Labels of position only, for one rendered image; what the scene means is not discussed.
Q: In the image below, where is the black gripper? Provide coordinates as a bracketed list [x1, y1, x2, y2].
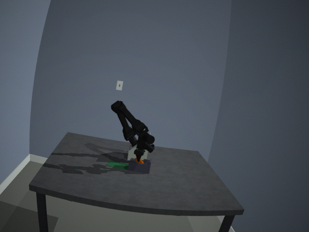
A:
[134, 139, 146, 161]

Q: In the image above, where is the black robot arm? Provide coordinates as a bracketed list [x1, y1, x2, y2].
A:
[111, 101, 155, 153]

